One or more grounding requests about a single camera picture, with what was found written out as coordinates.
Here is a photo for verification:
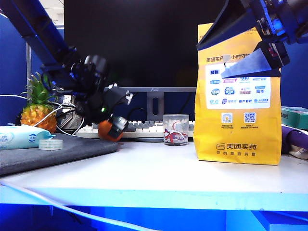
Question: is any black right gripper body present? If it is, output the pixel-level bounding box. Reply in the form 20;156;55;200
240;0;308;46

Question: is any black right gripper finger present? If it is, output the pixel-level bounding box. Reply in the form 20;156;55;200
196;0;260;51
220;41;290;79

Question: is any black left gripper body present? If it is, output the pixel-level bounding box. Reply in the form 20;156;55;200
71;54;114;126

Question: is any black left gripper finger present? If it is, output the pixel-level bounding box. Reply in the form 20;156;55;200
107;116;130;140

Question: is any orange fruit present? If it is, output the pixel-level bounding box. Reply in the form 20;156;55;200
98;119;122;142

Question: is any yellow printed paper bag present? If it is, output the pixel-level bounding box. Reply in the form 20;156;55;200
193;23;282;166

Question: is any white and grey keyboard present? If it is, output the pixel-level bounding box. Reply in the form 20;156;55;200
76;120;196;139

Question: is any silver robot figurine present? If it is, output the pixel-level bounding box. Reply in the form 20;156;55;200
55;93;85;131

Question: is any grey monitor stand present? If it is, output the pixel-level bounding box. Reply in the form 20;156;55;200
131;92;169;143

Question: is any red white wrapper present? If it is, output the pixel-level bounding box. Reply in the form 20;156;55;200
164;127;189;145

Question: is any clear glass cup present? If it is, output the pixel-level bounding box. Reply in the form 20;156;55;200
163;115;190;146

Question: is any small pineapple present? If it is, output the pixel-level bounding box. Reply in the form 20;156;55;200
20;72;58;134

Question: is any teal cardboard box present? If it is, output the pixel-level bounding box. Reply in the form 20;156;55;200
281;106;308;130

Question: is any clear tape roll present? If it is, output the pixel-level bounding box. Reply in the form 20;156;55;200
38;139;64;151

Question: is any black computer monitor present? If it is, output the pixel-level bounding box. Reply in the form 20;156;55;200
64;0;230;93

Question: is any dark grey desk mat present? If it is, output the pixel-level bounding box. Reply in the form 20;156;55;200
0;133;120;178

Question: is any blue side partition panel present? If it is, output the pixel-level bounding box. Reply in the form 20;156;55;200
0;13;27;126

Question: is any purple cloth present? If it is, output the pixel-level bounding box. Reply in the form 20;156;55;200
281;126;308;155

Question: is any blue wet wipes pack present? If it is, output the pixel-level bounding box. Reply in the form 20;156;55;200
0;124;56;151

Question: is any white printed cloth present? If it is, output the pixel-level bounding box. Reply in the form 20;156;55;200
288;143;308;160

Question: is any black monitor cable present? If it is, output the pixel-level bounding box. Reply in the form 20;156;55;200
127;107;148;122

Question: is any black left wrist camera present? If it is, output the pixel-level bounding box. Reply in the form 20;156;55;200
105;83;134;107

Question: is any grey partition post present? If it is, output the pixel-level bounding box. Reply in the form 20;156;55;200
26;41;32;84

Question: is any thin white charging cable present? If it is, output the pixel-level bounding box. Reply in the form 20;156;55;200
0;94;85;136

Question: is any thick white cable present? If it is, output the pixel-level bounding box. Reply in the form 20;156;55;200
0;180;154;231

